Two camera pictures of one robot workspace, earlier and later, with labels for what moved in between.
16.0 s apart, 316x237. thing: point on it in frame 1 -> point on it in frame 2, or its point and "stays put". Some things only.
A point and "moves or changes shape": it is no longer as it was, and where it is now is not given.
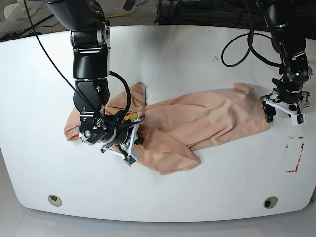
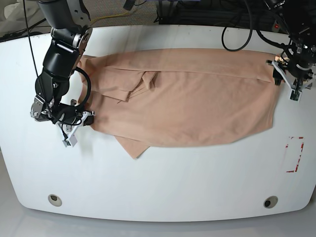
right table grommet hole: [270, 202] stays put
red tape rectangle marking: [287, 145] stays put
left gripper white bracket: [131, 153] -> [69, 138]
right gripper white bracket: [297, 119] -> [295, 93]
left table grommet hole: [55, 200] stays put
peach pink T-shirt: [170, 129] moves or changes shape
